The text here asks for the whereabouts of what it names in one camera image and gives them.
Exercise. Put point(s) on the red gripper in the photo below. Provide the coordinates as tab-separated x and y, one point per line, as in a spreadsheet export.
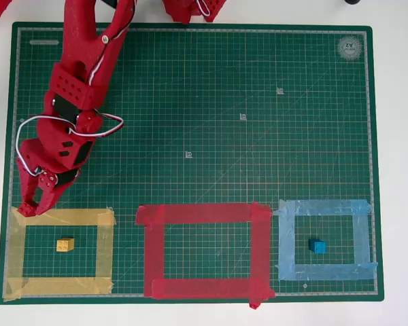
47	180

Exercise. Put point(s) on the black pole foot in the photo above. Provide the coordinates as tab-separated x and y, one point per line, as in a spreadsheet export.
352	1

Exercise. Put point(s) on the yellow toy brick cube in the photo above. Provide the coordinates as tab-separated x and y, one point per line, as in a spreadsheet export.
65	245

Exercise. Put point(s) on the red tape square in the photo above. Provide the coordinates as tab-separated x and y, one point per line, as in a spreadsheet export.
204	288

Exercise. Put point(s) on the blue toy brick cube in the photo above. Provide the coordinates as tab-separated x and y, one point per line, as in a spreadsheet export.
318	246

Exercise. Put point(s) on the green cutting mat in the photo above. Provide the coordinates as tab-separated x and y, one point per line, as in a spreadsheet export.
224	169

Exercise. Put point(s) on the yellow tape square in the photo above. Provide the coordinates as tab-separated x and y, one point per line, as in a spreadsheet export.
61	285

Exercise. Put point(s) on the red 3D-printed robot arm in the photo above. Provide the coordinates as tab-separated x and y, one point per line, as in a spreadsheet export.
85	51

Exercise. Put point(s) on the blue tape square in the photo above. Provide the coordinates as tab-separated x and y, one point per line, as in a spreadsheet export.
326	271

